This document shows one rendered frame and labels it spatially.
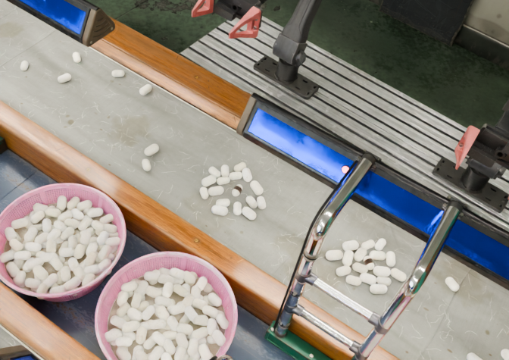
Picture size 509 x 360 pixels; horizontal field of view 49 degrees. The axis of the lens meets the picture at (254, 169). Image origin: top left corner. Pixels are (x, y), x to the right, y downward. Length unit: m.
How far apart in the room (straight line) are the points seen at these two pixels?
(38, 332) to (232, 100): 0.72
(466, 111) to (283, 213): 1.74
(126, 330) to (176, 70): 0.71
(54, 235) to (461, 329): 0.86
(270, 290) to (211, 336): 0.14
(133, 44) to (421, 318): 1.01
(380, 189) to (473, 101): 2.05
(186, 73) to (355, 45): 1.62
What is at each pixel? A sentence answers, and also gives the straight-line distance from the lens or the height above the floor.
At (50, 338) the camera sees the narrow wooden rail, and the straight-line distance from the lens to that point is 1.11.
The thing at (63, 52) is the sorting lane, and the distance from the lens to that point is 1.63.
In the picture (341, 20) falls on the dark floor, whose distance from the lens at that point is 3.14.
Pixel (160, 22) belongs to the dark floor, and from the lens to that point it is 2.95.
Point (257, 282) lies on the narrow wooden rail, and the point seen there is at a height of 0.76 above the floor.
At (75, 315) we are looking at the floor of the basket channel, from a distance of 1.22.
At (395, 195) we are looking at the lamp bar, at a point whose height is 1.08.
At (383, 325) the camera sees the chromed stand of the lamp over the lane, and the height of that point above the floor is 0.98.
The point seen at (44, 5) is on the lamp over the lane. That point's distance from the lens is 1.22.
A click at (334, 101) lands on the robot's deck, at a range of 1.64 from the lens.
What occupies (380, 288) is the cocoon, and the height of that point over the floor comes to 0.76.
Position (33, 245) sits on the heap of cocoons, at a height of 0.74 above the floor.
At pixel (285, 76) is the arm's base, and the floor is 0.70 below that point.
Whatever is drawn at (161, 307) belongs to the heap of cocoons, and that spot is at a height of 0.74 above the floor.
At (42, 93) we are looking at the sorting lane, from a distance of 1.52.
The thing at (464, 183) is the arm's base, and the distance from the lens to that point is 1.55.
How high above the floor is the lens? 1.77
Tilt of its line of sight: 51 degrees down
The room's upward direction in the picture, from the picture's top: 11 degrees clockwise
